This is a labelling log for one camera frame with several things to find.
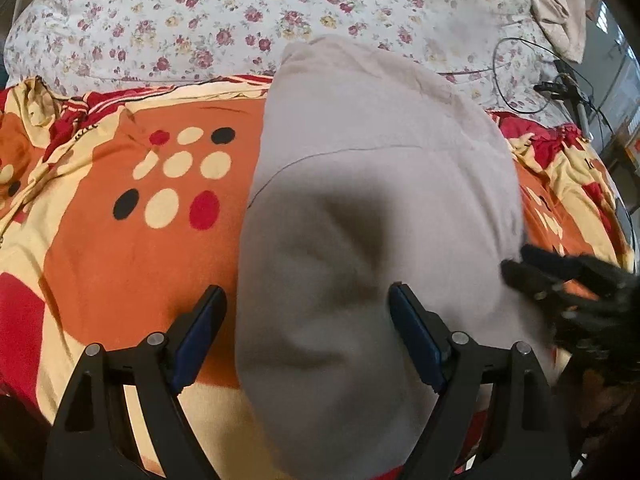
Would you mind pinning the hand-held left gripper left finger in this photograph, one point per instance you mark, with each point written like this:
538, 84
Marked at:
200, 340

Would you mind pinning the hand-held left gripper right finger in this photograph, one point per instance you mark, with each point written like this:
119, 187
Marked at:
415, 335

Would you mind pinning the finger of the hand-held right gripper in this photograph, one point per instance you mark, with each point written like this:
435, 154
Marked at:
530, 277
550, 260

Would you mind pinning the beige zip jacket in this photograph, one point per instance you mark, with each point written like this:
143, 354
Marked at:
375, 185

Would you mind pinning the orange dotted blanket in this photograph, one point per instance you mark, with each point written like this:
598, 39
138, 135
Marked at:
100, 260

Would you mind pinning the black clamp device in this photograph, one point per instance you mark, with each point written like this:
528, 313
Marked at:
552, 87

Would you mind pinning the white floral quilt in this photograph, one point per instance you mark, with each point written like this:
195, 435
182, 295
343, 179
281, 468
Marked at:
200, 20

